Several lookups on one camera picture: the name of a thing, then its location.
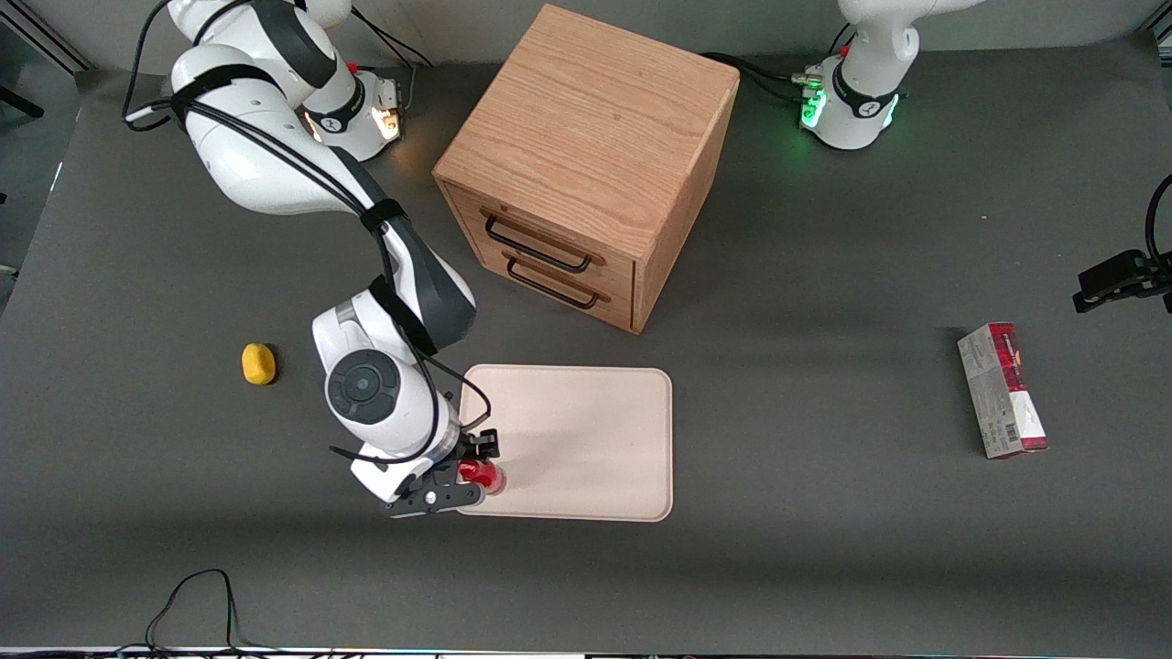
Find red plaid cardboard box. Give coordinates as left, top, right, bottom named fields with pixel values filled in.
left=957, top=321, right=1050, bottom=459

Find black cable along right arm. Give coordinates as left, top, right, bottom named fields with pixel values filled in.
left=124, top=0, right=495, bottom=468

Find wooden drawer cabinet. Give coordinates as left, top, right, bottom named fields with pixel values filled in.
left=432, top=3, right=741, bottom=335

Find beige plastic tray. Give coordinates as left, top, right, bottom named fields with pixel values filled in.
left=455, top=364, right=674, bottom=523

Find grey aluminium rail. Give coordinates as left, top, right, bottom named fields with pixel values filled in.
left=0, top=0, right=92, bottom=74

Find black looped table cable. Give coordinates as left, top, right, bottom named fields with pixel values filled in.
left=145, top=568, right=276, bottom=655

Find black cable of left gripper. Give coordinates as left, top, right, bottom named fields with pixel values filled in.
left=1145, top=174, right=1172, bottom=266

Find small red object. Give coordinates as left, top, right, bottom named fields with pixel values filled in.
left=456, top=460, right=507, bottom=496

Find black cable at right arm base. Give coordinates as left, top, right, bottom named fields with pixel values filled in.
left=351, top=7, right=433, bottom=70

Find black drawer handle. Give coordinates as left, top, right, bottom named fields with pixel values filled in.
left=506, top=256, right=602, bottom=310
left=483, top=212, right=594, bottom=275

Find black cables at left arm base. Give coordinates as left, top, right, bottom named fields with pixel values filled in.
left=700, top=50, right=825, bottom=102

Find yellow lemon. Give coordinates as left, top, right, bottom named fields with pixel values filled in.
left=241, top=342, right=277, bottom=386

